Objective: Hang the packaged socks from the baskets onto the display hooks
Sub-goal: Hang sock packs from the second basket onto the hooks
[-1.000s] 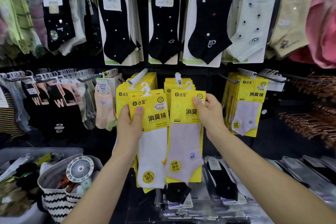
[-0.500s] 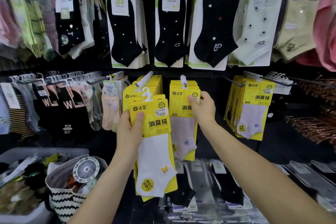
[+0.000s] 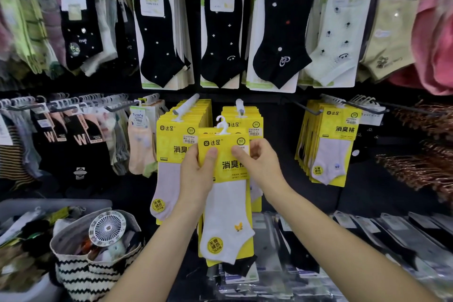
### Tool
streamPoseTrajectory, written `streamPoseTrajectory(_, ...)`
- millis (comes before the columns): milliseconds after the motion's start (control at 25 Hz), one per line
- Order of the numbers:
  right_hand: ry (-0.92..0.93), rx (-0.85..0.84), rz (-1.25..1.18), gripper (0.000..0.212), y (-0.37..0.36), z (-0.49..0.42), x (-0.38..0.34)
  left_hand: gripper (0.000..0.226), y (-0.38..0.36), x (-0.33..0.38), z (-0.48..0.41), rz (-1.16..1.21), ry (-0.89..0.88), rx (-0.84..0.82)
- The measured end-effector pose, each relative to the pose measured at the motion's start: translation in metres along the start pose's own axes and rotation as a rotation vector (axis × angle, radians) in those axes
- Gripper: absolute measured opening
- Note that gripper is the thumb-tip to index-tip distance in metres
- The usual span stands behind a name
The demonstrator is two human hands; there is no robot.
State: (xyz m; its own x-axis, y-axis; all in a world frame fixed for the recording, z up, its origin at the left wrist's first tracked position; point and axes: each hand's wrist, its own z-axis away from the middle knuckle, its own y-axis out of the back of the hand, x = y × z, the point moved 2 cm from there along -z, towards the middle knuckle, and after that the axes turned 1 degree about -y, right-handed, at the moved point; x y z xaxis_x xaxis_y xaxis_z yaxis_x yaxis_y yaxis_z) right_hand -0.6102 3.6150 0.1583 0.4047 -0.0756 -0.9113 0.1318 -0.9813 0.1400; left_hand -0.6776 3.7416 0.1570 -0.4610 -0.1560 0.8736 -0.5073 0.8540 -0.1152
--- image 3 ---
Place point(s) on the clear price tag holder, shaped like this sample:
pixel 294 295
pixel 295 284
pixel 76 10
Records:
pixel 371 117

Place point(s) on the white plastic bin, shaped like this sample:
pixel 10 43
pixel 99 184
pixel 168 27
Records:
pixel 78 204

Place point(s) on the bunch yellow sock packets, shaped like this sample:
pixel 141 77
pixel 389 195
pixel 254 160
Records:
pixel 166 185
pixel 339 124
pixel 255 124

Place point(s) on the cream dotted sock pack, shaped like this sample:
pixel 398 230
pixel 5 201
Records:
pixel 336 43

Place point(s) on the row black socks peach cuffs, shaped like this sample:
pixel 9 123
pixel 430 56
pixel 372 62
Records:
pixel 81 139

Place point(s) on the yellow hooked sock packet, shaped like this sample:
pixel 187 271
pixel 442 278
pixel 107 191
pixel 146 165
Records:
pixel 212 130

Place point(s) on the yellow packet white sock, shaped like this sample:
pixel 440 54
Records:
pixel 226 220

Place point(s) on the black white zigzag tote bag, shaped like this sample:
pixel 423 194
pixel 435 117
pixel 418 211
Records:
pixel 85 277

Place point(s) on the row of clear bagged socks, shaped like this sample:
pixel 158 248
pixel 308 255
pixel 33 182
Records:
pixel 301 252

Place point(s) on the person's left hand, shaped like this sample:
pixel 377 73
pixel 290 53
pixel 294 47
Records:
pixel 194 185

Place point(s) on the heap of copper hangers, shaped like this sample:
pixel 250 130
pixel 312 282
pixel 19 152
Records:
pixel 421 171

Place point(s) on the white handheld fan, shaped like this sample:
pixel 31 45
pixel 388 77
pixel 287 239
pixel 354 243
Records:
pixel 107 228

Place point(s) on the bunch of pastel sock packs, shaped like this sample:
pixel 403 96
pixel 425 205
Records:
pixel 139 149

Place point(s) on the white tipped peg hook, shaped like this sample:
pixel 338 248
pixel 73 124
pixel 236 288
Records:
pixel 187 103

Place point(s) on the black dotted sock white card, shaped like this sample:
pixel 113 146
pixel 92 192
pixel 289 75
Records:
pixel 159 43

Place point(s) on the person's right hand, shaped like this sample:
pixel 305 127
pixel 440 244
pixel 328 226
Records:
pixel 267 171

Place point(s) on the pink garments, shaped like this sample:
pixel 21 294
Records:
pixel 439 40

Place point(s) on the row black socks white cards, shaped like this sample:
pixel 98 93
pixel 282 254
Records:
pixel 223 43

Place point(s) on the person's right forearm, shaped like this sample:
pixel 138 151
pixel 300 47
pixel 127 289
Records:
pixel 347 252

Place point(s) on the row of pastel hanging socks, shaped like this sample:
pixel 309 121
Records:
pixel 24 22

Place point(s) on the black dotted tall socks bunch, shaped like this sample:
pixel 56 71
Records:
pixel 79 36

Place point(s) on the bunch of striped socks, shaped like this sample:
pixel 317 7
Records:
pixel 12 160

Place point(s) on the person's left forearm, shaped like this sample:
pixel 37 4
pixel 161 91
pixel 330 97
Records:
pixel 152 259

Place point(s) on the beige sock pack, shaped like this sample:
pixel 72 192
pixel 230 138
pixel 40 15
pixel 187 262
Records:
pixel 389 36

